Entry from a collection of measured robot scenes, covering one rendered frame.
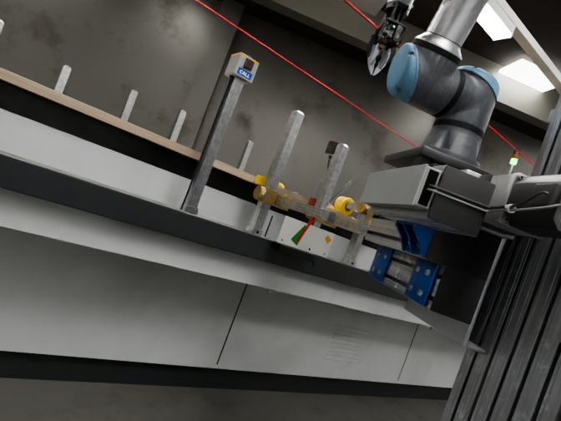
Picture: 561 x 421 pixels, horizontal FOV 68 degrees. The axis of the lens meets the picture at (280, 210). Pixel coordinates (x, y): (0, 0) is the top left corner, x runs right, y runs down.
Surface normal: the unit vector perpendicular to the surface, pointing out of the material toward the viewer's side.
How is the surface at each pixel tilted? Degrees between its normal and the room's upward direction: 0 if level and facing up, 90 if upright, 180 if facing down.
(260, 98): 90
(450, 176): 90
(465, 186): 90
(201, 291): 90
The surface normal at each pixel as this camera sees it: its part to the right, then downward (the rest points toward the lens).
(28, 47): 0.12, 0.04
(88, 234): 0.55, 0.19
